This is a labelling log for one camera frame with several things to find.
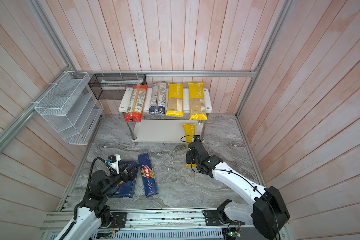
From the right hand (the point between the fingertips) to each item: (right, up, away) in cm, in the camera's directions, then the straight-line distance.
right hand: (190, 152), depth 84 cm
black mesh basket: (-53, +44, +19) cm, 71 cm away
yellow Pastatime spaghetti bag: (0, +13, +6) cm, 14 cm away
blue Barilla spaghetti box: (-24, -14, +1) cm, 28 cm away
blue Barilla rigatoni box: (-35, -18, -8) cm, 40 cm away
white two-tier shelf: (-37, +28, -5) cm, 46 cm away
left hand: (-31, -7, -5) cm, 32 cm away
